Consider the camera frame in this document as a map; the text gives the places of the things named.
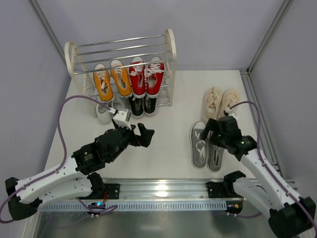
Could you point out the cream metal shoe shelf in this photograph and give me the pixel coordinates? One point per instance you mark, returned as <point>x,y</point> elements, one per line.
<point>81,59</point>

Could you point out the black canvas sneaker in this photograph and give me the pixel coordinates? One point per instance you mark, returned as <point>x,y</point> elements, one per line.
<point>136,106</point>
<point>149,105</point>

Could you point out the orange canvas sneaker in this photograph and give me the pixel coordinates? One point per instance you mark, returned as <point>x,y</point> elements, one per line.
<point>120,75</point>
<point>102,82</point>

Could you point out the aluminium corner post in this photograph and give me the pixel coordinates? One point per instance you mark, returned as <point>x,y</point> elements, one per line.
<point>279,16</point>
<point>46,25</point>

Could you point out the grey canvas sneaker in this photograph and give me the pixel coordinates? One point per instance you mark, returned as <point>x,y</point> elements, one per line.
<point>215,158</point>
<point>199,147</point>

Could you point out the beige lace sneaker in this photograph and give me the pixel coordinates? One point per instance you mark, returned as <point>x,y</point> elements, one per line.
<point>230,98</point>
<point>212,104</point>

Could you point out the aluminium right side rail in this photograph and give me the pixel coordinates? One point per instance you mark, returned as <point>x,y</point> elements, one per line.
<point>266,142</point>

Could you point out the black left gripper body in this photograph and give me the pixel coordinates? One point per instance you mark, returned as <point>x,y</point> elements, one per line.
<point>135,138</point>

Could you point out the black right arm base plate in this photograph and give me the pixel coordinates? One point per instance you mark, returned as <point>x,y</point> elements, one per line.
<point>222,189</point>

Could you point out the red canvas sneaker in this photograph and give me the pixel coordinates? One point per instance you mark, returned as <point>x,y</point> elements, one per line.
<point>137,77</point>
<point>154,74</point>

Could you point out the aluminium right corner post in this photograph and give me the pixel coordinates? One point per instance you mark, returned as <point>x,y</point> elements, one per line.
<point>279,16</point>

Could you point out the controller board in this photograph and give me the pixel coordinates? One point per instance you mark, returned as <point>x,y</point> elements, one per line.
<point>96,208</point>
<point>234,207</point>

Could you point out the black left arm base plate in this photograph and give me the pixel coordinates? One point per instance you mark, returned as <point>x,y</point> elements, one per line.
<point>112,191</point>

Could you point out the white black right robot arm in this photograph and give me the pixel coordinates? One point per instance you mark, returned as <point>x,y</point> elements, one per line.
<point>287,212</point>

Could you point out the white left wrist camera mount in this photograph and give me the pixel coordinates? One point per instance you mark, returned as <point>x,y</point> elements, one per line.
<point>121,118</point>

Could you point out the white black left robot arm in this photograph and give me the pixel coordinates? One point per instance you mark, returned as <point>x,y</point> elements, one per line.
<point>77,177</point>

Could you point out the aluminium rail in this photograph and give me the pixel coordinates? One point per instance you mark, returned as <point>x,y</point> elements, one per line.
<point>266,142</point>
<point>195,189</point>

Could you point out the right controller board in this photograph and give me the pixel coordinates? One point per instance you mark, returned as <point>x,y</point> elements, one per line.
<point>234,207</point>

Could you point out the white sneaker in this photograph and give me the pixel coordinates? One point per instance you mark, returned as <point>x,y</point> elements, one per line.
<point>119,103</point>
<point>102,114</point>

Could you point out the left controller board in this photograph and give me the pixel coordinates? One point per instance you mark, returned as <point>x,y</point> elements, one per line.
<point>96,208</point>

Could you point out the aluminium front rail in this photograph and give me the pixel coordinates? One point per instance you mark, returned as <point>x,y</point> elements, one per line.
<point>195,189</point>

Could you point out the grey slotted cable duct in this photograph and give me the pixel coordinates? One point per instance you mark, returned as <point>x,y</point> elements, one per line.
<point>143,206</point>

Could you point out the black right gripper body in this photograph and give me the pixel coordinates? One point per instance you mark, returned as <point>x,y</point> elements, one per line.
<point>213,127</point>

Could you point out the aluminium left corner post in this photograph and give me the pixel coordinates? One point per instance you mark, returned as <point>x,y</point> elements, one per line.
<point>46,25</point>

